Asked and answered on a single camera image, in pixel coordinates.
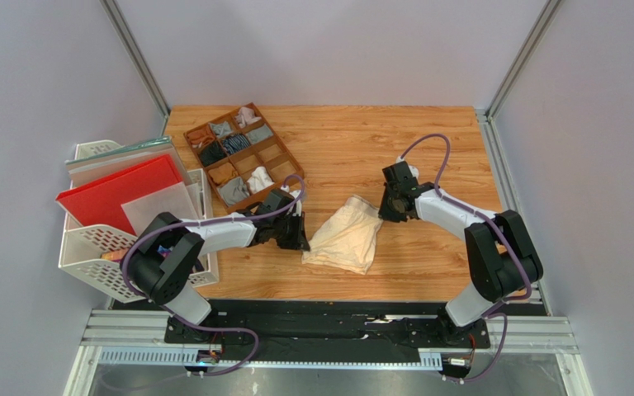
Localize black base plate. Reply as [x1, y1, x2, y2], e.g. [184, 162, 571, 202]
[164, 299, 491, 355]

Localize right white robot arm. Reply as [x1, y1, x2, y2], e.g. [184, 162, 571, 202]
[379, 161, 544, 328]

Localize orange rolled cloth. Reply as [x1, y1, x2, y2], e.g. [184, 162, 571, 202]
[185, 125, 216, 149]
[207, 163, 239, 186]

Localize purple book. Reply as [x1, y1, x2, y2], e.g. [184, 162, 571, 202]
[100, 248, 129, 263]

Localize white slotted cable duct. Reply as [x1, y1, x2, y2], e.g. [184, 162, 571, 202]
[98, 345, 443, 371]

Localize white underwear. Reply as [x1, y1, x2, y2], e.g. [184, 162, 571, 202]
[246, 166, 274, 194]

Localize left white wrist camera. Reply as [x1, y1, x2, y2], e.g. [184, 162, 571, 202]
[280, 186, 304, 215]

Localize red folder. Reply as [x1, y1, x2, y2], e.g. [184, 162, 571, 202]
[55, 154, 183, 234]

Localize purple cable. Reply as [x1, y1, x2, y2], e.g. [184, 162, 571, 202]
[397, 133, 533, 317]
[121, 173, 307, 331]

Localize black rolled cloth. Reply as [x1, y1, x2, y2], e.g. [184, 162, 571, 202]
[198, 141, 227, 167]

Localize pink rolled cloth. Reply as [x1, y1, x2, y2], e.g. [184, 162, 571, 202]
[234, 106, 262, 128]

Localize beige boxer shorts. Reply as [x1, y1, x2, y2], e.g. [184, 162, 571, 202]
[301, 195, 383, 275]

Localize grey rolled cloth lower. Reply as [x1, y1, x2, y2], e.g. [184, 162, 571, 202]
[219, 177, 250, 206]

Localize orange rolled cloth top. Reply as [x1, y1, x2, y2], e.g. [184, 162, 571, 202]
[185, 125, 216, 149]

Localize striped blue rolled cloth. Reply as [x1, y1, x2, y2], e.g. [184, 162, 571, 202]
[221, 133, 251, 156]

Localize brown compartment organizer box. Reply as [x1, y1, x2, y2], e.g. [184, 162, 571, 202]
[183, 102, 305, 212]

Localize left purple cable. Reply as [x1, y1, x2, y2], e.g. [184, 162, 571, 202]
[121, 173, 307, 331]

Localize grey rolled cloth top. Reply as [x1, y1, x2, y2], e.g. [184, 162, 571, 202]
[208, 121, 234, 139]

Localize orange rolled cloth lower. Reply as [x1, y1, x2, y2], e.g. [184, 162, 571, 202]
[207, 163, 239, 186]

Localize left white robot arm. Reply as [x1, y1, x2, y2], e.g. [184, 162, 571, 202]
[121, 189, 310, 325]

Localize translucent white folder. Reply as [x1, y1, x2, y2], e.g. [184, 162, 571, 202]
[121, 182, 204, 233]

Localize grey rolled cloth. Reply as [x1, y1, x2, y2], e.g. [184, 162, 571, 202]
[208, 121, 234, 139]
[219, 177, 250, 206]
[245, 125, 273, 144]

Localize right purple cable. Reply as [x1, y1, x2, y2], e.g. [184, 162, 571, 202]
[397, 133, 533, 317]

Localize white file rack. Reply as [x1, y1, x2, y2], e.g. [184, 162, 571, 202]
[58, 139, 220, 303]

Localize grey folder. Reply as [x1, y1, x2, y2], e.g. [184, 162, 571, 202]
[65, 135, 192, 186]

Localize grey rolled cloth right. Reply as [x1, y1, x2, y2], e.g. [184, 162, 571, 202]
[245, 125, 273, 144]

